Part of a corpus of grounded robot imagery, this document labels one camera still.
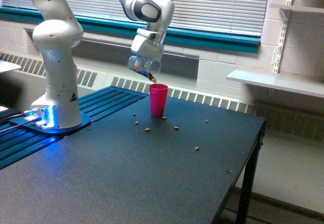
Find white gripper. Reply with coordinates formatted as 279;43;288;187
131;28;166;71

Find clear plastic cup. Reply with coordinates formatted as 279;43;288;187
127;55;161;83

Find brown nuts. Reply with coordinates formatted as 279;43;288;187
133;67;157;83

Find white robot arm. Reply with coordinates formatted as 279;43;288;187
25;0;175;130

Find pink plastic cup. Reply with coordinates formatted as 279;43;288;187
149;84;168;117

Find teal window sill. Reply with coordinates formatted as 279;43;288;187
1;7;261;54

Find white window blinds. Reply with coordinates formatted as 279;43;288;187
0;0;271;38

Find white board at left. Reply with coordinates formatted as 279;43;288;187
0;60;21;73

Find white radiator grille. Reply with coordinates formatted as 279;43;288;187
0;52;324;141

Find black table leg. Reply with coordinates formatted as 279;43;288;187
235;125;265;223

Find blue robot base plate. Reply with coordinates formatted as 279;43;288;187
21;114;91;136

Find white shelf bracket rail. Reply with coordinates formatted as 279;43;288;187
271;0;293;73

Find black cable at base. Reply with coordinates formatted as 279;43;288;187
0;111;38;133

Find white upper wall shelf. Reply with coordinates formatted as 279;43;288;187
270;4;324;14

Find white wall shelf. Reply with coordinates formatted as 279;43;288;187
226;68;323;98
270;4;324;14

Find blue slotted aluminium rail bed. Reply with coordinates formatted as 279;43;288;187
1;87;147;169

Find white lower wall shelf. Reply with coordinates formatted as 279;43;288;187
226;68;323;98

